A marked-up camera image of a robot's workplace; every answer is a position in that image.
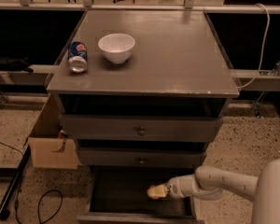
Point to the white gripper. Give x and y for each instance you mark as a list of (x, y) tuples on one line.
[(174, 188)]

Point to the orange fruit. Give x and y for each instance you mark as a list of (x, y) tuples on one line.
[(154, 192)]

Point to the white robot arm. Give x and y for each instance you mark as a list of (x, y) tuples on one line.
[(208, 182)]

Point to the grey open bottom drawer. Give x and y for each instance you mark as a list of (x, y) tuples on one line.
[(118, 195)]

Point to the brass top drawer knob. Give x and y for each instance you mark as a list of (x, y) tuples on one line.
[(141, 131)]

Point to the grey middle drawer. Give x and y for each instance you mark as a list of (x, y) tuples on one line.
[(129, 157)]

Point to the grey wooden drawer cabinet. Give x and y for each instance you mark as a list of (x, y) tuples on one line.
[(176, 70)]

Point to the grey top drawer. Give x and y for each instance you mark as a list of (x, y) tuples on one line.
[(125, 128)]

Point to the cardboard box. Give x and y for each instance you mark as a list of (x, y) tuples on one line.
[(50, 147)]

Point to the white ceramic bowl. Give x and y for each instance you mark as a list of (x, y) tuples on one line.
[(117, 48)]

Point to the blue pepsi can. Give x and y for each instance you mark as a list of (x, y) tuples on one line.
[(77, 57)]

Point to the black bar on floor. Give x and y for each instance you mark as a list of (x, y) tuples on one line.
[(14, 174)]

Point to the black object on ledge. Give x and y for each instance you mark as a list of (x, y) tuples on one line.
[(15, 64)]

